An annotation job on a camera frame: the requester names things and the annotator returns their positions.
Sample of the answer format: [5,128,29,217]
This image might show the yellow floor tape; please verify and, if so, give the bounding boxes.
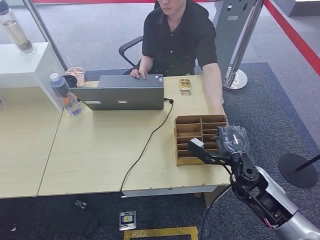
[123,226,200,240]

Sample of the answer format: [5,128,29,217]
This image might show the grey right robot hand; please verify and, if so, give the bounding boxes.
[187,138,236,167]

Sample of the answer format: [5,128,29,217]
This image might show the small gold box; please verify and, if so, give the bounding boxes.
[178,78,192,97]

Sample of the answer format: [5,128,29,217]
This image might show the tall glass tea bottle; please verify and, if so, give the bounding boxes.
[0,0,37,56]

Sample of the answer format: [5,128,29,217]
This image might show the red-patterned drink cup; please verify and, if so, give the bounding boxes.
[66,66,86,88]

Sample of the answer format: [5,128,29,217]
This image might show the thin black robot arm cable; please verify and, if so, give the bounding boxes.
[198,184,232,240]

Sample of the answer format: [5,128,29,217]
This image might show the white desk shelf partition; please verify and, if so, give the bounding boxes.
[0,42,66,112]

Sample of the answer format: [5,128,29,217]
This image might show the chrome pole with round base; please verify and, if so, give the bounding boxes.
[223,0,265,92]

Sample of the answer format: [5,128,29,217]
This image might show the black round stand base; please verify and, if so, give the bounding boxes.
[278,152,320,189]

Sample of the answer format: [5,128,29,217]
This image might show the grey laptop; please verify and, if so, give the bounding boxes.
[70,74,165,112]

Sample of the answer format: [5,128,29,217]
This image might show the desk leg panel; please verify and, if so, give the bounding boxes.
[203,184,231,209]

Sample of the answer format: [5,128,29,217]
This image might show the grey kiosk panel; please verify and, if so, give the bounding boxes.
[212,0,258,76]

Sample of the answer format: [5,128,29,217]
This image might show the black office chair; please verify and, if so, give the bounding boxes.
[118,0,162,76]

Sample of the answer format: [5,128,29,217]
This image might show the plastic-wrapped right wrist camera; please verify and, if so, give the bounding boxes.
[215,124,251,158]

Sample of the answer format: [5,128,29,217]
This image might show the silver floor socket box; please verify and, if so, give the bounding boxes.
[118,210,137,232]

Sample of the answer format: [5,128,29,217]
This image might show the black laptop power cable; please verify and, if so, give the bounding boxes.
[119,97,174,194]

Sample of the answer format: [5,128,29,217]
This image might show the cardboard slot organizer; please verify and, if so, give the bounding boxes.
[174,114,229,167]

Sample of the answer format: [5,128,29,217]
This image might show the black cup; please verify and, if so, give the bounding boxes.
[61,74,78,89]

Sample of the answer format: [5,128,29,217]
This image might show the person's right hand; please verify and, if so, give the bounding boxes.
[130,68,149,80]

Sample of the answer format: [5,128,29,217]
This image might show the slanted metal bar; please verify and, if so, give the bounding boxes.
[22,0,69,72]

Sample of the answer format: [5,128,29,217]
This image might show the person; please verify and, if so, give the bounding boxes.
[130,0,229,125]

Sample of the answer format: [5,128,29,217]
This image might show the orange-label plastic water bottle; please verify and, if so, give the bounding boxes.
[49,72,83,117]

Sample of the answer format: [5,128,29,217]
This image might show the grey platform block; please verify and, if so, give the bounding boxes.
[272,0,320,18]

